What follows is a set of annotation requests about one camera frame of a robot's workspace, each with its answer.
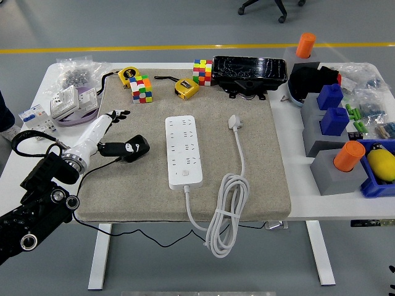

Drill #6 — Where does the thin black plug cord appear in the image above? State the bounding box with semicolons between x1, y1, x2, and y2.
72;156;268;248

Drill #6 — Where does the grey block holder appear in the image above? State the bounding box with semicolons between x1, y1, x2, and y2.
302;115;359;158
309;149;370;197
283;46;322;73
301;92;328;123

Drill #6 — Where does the clear bag of blue parts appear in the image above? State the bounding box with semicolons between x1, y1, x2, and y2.
354;91;389;124

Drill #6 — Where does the white table leg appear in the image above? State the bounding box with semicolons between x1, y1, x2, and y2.
305;220;336;286
88;222;112;290

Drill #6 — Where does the purple tape roll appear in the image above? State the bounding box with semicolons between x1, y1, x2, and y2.
57;86;101;127

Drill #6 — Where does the black cloth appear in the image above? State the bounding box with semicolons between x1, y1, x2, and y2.
288;65;340;104

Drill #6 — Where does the clear bag of small parts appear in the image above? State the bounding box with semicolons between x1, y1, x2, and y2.
374;121;395;141

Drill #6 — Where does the metal bracket under table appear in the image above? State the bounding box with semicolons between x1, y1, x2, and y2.
264;220;289;231

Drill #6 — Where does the black office chair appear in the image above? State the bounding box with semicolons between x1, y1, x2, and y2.
237;0;306;24

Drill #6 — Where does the glossy black device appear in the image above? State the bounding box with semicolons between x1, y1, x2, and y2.
212;55;288;101

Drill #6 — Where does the white wall socket panel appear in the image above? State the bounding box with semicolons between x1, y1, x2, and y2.
50;85;80;121
78;88;101;110

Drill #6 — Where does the black plug adapter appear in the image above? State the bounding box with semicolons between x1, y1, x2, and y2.
100;134;151;163

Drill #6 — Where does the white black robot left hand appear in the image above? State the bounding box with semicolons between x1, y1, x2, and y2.
68;109;131;162

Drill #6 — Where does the white circuit breaker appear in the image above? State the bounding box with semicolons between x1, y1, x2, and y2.
18;104;59;142

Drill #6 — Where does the blue plastic bin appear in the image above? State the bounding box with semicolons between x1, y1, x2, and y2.
356;139;395;199

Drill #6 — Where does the yellow toy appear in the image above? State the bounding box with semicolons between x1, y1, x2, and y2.
366;142;395;182

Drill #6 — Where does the yellow tape measure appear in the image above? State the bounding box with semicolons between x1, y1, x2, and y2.
153;75;201;101
96;67;141;91

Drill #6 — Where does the blue block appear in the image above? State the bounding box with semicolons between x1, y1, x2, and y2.
319;107;351;136
317;83;344;111

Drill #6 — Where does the dark strip under table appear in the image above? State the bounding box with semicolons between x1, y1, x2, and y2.
350;219;395;228

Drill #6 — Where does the colourful puzzle cube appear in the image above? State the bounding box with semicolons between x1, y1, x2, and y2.
193;59;214;87
128;75;154;104

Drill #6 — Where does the light blue round container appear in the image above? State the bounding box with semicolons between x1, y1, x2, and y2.
286;80;306;108

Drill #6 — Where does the clear plastic bag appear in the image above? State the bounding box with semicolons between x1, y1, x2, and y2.
336;62;386;93

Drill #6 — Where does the orange cylinder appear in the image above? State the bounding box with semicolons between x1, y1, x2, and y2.
295;33;317;59
333;141;366;173

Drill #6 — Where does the clear bag of metal nuts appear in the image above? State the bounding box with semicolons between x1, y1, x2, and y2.
43;55;112;96

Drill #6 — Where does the grey-brown mat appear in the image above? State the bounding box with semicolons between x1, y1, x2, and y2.
75;68;293;223

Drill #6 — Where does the white power strip cord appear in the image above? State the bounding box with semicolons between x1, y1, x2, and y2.
183;114;251;258

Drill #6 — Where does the white power strip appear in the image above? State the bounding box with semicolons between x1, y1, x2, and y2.
165;115;204;191

